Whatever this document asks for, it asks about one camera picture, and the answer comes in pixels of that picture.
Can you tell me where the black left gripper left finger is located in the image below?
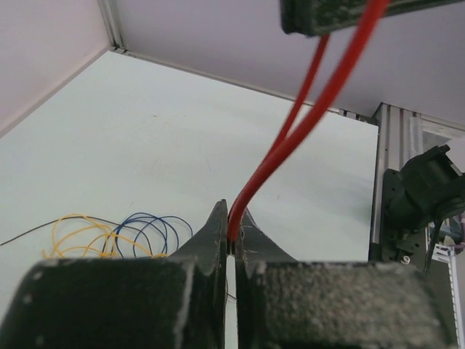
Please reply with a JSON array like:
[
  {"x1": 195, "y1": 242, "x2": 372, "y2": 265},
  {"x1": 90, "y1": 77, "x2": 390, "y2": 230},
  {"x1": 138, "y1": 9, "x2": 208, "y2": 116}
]
[{"x1": 1, "y1": 201, "x2": 228, "y2": 348}]

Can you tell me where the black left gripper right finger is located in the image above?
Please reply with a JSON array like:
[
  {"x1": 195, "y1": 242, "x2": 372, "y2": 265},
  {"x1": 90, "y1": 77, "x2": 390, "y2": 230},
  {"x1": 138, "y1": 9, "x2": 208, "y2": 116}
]
[{"x1": 235, "y1": 212, "x2": 458, "y2": 348}]

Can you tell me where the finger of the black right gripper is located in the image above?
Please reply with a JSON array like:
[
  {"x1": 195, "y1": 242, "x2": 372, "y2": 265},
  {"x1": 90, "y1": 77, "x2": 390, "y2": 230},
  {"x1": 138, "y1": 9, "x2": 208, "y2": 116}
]
[{"x1": 279, "y1": 0, "x2": 455, "y2": 36}]

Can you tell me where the dark red cable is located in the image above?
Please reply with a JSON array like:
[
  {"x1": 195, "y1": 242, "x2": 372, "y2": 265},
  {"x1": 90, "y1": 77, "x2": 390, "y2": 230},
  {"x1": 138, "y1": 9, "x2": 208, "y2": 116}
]
[{"x1": 227, "y1": 0, "x2": 392, "y2": 243}]

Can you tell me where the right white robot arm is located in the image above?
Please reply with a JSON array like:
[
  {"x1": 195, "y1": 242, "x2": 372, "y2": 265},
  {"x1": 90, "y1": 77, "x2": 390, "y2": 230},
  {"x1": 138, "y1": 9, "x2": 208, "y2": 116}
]
[{"x1": 280, "y1": 1, "x2": 464, "y2": 271}]

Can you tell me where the grey slotted cable duct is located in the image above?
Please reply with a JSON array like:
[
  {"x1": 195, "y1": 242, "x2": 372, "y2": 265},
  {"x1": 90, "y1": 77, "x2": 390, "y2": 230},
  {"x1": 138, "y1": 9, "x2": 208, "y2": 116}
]
[{"x1": 429, "y1": 246, "x2": 464, "y2": 348}]

